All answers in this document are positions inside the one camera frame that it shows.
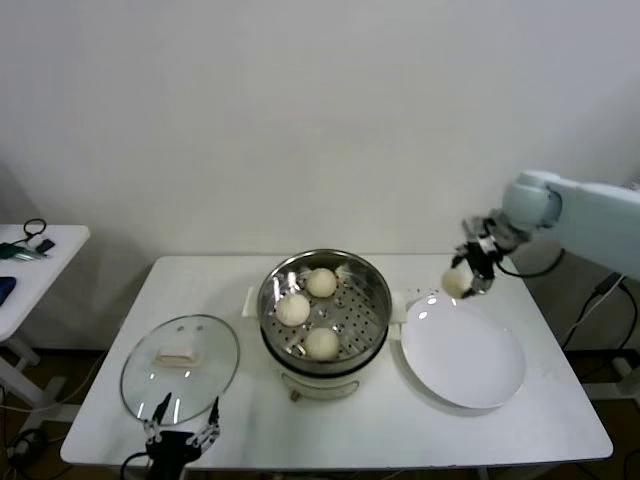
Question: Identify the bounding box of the white power cable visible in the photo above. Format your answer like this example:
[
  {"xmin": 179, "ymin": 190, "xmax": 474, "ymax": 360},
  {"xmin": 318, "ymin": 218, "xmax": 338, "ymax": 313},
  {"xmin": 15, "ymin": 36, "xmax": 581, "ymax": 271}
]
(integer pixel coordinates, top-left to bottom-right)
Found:
[{"xmin": 560, "ymin": 272, "xmax": 635, "ymax": 349}]

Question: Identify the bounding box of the glass lid with cream handle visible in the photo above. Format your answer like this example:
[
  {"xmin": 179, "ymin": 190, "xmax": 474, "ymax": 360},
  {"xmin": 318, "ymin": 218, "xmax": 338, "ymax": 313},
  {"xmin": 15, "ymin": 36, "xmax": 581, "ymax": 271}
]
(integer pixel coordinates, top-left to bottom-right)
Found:
[{"xmin": 118, "ymin": 313, "xmax": 241, "ymax": 427}]

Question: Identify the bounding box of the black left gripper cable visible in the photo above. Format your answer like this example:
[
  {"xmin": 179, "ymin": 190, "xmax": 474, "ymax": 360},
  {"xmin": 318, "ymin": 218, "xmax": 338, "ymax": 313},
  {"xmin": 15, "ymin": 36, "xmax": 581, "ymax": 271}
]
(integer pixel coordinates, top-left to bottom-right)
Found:
[{"xmin": 121, "ymin": 451, "xmax": 152, "ymax": 480}]

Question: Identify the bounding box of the white round plate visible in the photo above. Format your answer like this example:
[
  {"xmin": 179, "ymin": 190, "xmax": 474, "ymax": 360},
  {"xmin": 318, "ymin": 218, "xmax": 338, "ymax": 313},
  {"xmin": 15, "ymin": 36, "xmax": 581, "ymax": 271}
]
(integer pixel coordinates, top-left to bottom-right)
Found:
[{"xmin": 401, "ymin": 293, "xmax": 527, "ymax": 409}]

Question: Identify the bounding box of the black power adapter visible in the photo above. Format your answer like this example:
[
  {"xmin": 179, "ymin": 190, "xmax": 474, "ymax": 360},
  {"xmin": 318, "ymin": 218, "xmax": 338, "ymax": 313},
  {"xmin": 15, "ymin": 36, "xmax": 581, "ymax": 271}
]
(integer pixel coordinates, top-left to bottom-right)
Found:
[{"xmin": 594, "ymin": 273, "xmax": 626, "ymax": 296}]

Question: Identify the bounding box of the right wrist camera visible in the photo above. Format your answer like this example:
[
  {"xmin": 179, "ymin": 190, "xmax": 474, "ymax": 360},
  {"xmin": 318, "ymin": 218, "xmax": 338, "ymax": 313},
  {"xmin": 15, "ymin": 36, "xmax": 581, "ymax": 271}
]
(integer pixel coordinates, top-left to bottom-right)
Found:
[{"xmin": 460, "ymin": 215, "xmax": 496, "ymax": 242}]

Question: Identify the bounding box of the steel steamer basket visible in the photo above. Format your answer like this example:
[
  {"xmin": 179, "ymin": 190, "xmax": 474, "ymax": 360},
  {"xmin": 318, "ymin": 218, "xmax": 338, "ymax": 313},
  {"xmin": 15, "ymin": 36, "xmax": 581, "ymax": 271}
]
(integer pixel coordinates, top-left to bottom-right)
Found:
[{"xmin": 242, "ymin": 249, "xmax": 407, "ymax": 362}]

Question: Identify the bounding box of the white side table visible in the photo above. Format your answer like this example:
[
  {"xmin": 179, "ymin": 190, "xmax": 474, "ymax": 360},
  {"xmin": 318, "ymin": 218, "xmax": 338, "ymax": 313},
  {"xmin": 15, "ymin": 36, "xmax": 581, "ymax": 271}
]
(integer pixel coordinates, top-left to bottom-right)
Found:
[{"xmin": 0, "ymin": 224, "xmax": 90, "ymax": 416}]

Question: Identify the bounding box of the yellow floor cable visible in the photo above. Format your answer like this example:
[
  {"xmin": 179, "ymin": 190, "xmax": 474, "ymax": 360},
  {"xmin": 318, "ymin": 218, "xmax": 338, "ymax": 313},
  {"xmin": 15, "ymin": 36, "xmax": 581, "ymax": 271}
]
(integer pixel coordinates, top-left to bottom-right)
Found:
[{"xmin": 0, "ymin": 349, "xmax": 109, "ymax": 414}]

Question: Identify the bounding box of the green handled tool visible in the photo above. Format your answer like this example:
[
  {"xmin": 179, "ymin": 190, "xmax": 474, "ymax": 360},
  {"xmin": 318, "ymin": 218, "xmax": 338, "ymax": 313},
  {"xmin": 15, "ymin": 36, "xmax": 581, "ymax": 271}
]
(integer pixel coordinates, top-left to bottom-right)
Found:
[{"xmin": 0, "ymin": 242, "xmax": 50, "ymax": 264}]

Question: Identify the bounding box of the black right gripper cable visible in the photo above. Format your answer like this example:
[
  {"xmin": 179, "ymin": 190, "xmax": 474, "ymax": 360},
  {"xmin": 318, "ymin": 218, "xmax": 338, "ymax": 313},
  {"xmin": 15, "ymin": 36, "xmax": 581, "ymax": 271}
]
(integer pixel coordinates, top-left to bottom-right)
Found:
[{"xmin": 494, "ymin": 244, "xmax": 566, "ymax": 278}]

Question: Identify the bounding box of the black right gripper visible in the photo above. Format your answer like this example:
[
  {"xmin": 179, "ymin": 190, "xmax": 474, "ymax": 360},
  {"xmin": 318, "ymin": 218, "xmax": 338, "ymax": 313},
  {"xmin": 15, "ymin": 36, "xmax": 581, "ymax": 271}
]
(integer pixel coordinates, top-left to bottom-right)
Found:
[{"xmin": 451, "ymin": 239, "xmax": 499, "ymax": 301}]

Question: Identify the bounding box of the black floor cable bundle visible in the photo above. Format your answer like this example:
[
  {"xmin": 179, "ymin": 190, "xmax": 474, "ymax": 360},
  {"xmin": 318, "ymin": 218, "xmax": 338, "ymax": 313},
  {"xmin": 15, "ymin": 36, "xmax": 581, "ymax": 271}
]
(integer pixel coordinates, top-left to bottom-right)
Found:
[{"xmin": 0, "ymin": 427, "xmax": 51, "ymax": 474}]

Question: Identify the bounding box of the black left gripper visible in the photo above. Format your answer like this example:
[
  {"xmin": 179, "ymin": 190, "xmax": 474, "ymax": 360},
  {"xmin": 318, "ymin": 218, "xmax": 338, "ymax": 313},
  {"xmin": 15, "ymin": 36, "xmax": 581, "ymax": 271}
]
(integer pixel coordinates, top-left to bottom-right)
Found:
[{"xmin": 142, "ymin": 392, "xmax": 222, "ymax": 480}]

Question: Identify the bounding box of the white steamed baozi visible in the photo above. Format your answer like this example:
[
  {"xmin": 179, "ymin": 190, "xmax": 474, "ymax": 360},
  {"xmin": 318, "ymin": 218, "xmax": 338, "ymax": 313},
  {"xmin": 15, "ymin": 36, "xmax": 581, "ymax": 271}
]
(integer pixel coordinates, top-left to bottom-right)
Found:
[
  {"xmin": 276, "ymin": 293, "xmax": 311, "ymax": 325},
  {"xmin": 442, "ymin": 269, "xmax": 472, "ymax": 300},
  {"xmin": 303, "ymin": 327, "xmax": 340, "ymax": 361},
  {"xmin": 305, "ymin": 267, "xmax": 338, "ymax": 299}
]

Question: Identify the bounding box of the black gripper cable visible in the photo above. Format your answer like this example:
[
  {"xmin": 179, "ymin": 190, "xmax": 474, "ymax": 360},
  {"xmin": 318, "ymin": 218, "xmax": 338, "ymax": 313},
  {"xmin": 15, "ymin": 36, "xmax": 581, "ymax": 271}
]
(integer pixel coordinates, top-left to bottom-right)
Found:
[
  {"xmin": 121, "ymin": 451, "xmax": 152, "ymax": 480},
  {"xmin": 494, "ymin": 244, "xmax": 566, "ymax": 278}
]

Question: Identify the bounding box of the black power cable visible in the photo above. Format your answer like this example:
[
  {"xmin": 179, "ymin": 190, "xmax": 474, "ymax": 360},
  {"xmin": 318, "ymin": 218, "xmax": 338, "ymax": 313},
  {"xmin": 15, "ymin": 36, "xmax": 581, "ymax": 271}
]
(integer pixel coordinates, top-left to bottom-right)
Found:
[{"xmin": 617, "ymin": 282, "xmax": 639, "ymax": 349}]

